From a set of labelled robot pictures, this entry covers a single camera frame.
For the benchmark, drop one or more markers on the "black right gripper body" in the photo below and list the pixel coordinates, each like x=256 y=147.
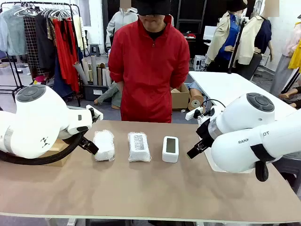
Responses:
x=204 y=131

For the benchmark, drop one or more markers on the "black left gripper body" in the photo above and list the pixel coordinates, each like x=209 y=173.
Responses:
x=85 y=140

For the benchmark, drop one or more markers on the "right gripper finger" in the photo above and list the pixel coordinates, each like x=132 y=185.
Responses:
x=197 y=146
x=194 y=153

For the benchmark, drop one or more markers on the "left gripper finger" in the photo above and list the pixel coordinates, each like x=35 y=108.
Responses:
x=91 y=150
x=93 y=146

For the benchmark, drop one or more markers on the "opaque white bubble-wrapped clock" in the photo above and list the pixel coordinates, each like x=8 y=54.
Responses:
x=104 y=146

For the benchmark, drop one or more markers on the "unwrapped white digital clock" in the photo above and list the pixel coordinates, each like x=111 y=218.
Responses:
x=170 y=148

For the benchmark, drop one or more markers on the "bubble-wrapped clock showing display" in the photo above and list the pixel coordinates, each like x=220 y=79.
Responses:
x=139 y=147

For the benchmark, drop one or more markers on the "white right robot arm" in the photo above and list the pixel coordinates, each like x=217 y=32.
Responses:
x=247 y=113

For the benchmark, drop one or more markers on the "person's right forearm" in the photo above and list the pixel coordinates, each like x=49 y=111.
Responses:
x=120 y=87

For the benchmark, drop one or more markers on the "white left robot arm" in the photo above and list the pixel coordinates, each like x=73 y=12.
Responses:
x=35 y=122

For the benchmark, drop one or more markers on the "clear plastic container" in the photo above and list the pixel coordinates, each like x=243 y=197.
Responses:
x=209 y=160

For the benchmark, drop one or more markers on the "large brown paper roll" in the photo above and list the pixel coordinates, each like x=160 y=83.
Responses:
x=195 y=102

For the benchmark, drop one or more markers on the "brown cardboard box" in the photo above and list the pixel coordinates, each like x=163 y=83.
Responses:
x=56 y=160

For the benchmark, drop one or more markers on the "open brown carton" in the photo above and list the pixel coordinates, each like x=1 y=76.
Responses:
x=179 y=99

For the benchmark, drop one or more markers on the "dark storage bin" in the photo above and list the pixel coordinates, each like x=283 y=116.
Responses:
x=94 y=93

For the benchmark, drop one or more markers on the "white table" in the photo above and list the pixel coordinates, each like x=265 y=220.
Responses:
x=223 y=84

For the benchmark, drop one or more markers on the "lying mannequin grey-green clothes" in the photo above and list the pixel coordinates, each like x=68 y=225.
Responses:
x=111 y=94

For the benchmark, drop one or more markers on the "navy garment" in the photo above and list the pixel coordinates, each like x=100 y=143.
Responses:
x=60 y=82

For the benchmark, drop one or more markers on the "white paper roll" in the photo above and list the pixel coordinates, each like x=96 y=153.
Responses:
x=104 y=77

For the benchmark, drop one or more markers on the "brown cardboard tube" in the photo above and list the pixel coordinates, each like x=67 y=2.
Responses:
x=99 y=76

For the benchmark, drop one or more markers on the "grey cardboard tube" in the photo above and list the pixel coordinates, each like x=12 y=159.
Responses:
x=81 y=74

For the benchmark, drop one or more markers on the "white computer case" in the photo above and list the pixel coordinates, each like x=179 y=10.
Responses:
x=199 y=63

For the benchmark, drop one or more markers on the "tall grey paper roll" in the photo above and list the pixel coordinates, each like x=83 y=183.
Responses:
x=94 y=70

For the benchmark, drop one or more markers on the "cream paper roll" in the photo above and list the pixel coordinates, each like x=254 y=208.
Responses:
x=86 y=69

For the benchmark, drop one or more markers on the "person in red jacket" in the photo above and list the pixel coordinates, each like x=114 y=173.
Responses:
x=150 y=70

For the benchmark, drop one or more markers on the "black tripod pole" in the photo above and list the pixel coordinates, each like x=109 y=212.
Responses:
x=236 y=49

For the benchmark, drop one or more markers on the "red dress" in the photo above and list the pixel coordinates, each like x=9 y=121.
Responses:
x=64 y=54

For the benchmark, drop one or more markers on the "black plastic stool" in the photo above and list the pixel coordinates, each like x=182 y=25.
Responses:
x=289 y=167

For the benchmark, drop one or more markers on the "grey step stool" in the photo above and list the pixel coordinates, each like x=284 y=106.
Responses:
x=95 y=49

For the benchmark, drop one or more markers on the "mannequin beige coat blue shirt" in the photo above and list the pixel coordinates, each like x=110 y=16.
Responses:
x=225 y=40

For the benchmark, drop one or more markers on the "white monitor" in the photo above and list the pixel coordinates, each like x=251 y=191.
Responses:
x=209 y=32

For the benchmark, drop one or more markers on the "black garment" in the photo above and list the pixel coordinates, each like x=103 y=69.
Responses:
x=44 y=42

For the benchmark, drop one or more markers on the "cream garment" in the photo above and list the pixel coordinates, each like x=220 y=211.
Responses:
x=78 y=33

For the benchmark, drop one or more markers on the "mannequin cream jacket navy shirt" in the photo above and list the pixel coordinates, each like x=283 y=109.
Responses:
x=261 y=37

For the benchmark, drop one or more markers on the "mannequin with yellow garment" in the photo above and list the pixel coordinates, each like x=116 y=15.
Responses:
x=294 y=54

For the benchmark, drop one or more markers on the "light blue jacket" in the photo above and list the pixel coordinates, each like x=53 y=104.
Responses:
x=14 y=33

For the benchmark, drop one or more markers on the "black metal clothes rack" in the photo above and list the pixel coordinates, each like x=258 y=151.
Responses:
x=28 y=2

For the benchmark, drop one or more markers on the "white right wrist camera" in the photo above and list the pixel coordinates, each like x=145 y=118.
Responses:
x=192 y=114

